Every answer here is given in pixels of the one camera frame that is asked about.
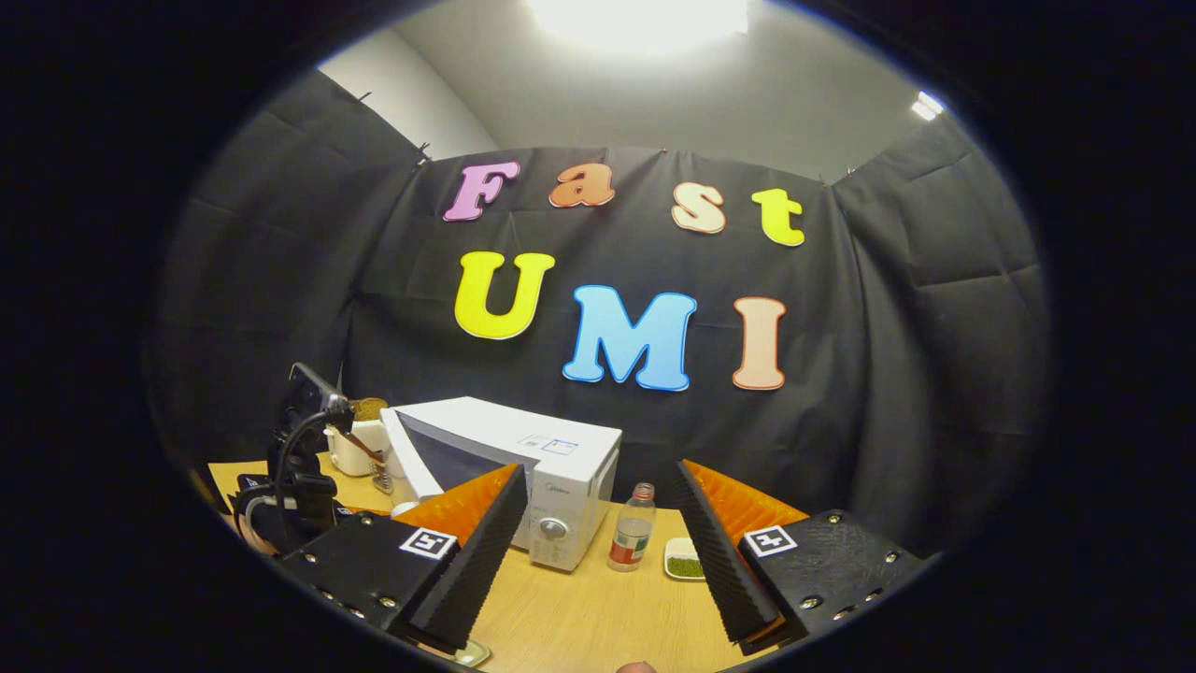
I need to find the white plate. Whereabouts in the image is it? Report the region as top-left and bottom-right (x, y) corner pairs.
(439, 637), (492, 668)

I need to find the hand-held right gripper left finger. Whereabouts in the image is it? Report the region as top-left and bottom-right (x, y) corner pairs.
(276, 463), (529, 655)

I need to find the clear plastic bottle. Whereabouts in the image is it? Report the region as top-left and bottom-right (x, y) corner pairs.
(607, 482), (657, 573)

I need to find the white divided bean dish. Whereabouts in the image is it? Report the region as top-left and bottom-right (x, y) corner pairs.
(663, 537), (708, 581)

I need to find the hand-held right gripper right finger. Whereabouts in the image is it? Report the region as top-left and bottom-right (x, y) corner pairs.
(675, 458), (926, 655)

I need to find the white microwave oven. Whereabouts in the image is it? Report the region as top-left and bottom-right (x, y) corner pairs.
(378, 396), (624, 573)

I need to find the white toaster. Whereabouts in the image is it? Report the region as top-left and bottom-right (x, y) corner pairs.
(325, 419), (390, 478)

